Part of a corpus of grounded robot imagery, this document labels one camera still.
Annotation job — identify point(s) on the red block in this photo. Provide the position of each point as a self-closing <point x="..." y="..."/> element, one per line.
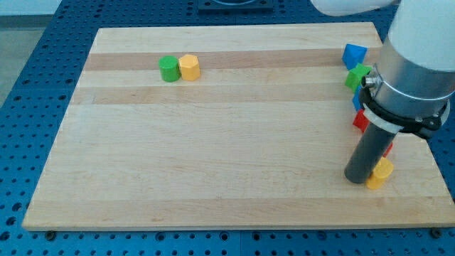
<point x="361" y="122"/>

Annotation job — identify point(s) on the blue triangle block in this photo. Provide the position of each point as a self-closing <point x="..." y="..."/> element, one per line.
<point x="353" y="55"/>

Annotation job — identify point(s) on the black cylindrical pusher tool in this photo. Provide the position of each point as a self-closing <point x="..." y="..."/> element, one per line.
<point x="372" y="145"/>

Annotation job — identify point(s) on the wooden board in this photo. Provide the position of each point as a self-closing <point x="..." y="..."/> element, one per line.
<point x="259" y="141"/>

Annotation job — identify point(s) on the blue block behind arm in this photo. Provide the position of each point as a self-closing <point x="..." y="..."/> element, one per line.
<point x="356" y="100"/>

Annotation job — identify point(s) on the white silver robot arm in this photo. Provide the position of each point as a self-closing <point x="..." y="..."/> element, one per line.
<point x="410" y="86"/>

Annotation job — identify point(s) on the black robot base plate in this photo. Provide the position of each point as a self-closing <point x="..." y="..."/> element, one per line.
<point x="235" y="5"/>

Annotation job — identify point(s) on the yellow cylinder block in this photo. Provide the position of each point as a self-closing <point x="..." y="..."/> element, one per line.
<point x="380" y="174"/>

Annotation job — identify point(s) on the green cylinder block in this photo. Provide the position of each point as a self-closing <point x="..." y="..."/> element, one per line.
<point x="169" y="68"/>

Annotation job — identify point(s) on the yellow hexagon block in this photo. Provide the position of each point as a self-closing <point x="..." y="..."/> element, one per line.
<point x="189" y="67"/>

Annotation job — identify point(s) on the green cube block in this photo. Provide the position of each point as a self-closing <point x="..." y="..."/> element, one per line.
<point x="355" y="75"/>

